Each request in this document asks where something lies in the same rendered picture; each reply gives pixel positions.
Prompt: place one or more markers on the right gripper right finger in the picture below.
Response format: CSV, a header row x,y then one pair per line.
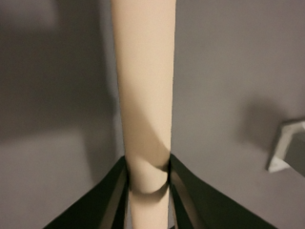
x,y
206,207

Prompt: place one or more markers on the long beige rail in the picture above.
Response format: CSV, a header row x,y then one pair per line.
x,y
143,34

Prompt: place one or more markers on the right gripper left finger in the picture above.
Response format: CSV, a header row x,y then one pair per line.
x,y
95,210

